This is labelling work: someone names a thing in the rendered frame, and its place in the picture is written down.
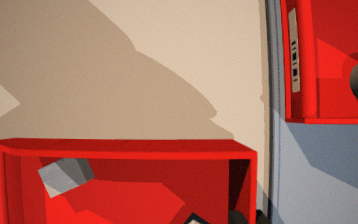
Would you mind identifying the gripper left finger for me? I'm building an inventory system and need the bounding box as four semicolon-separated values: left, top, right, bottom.
228;210;249;224

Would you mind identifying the red open-front bin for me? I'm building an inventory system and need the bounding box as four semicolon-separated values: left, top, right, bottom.
0;138;257;224
281;0;358;124

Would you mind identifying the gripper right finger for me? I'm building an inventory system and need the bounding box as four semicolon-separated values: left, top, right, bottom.
255;209;272;224

